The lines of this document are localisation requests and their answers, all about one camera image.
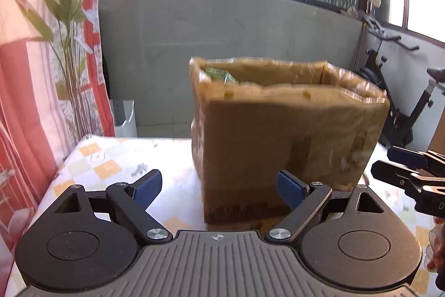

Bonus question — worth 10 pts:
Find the brown cardboard box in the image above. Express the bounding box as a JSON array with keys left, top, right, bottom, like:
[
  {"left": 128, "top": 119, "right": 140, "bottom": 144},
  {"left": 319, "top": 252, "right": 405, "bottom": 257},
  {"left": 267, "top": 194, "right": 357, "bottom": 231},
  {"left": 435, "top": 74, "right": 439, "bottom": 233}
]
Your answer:
[{"left": 189, "top": 56, "right": 390, "bottom": 224}]

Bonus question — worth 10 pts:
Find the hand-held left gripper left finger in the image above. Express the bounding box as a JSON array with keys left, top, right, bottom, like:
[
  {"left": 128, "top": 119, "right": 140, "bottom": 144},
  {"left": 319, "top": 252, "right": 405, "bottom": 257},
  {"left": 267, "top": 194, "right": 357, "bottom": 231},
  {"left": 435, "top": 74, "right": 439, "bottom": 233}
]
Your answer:
[{"left": 52, "top": 169, "right": 173, "bottom": 244}]

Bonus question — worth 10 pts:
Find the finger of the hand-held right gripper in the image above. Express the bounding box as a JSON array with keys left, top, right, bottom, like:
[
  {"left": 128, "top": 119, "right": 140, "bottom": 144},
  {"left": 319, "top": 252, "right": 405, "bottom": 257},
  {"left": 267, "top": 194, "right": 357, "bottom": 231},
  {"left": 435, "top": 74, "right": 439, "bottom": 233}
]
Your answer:
[
  {"left": 371, "top": 161, "right": 428, "bottom": 195},
  {"left": 387, "top": 146, "right": 445, "bottom": 176}
]

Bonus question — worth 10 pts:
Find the person's right hand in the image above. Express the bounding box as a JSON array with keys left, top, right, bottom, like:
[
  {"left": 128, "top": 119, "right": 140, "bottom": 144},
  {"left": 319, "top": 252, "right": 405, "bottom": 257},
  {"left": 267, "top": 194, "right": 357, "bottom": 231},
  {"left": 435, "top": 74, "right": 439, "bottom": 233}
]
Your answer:
[{"left": 422, "top": 215, "right": 445, "bottom": 271}]

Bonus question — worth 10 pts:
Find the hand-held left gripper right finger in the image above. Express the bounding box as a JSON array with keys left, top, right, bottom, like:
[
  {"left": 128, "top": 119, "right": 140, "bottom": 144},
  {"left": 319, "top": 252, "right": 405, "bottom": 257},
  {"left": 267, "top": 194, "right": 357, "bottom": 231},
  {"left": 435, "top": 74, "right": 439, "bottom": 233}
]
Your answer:
[{"left": 265, "top": 170, "right": 386, "bottom": 242}]

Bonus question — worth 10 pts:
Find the green snack bag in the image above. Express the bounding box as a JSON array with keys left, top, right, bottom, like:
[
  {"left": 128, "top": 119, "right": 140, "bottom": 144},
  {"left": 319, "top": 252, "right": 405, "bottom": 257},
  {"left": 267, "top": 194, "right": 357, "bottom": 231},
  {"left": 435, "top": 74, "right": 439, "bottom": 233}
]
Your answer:
[{"left": 203, "top": 65, "right": 240, "bottom": 86}]

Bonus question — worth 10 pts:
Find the white plastic bin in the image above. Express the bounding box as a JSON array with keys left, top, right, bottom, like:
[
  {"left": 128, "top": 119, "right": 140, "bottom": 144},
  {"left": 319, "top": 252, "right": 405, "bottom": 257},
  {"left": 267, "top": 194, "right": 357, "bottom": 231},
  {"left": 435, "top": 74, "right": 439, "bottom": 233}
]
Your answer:
[{"left": 109, "top": 99, "right": 137, "bottom": 138}]

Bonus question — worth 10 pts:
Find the black exercise bike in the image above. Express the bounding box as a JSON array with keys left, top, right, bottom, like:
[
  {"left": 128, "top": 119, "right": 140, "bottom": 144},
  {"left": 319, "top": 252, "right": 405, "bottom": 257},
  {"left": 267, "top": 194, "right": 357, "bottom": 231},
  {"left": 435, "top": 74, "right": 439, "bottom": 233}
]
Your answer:
[{"left": 355, "top": 10, "right": 445, "bottom": 151}]

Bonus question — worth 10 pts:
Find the printed backdrop cloth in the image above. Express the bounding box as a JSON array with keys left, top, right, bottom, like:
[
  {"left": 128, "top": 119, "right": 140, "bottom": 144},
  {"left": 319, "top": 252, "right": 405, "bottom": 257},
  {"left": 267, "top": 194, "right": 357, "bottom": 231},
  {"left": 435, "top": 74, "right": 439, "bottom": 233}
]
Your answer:
[{"left": 0, "top": 0, "right": 116, "bottom": 249}]

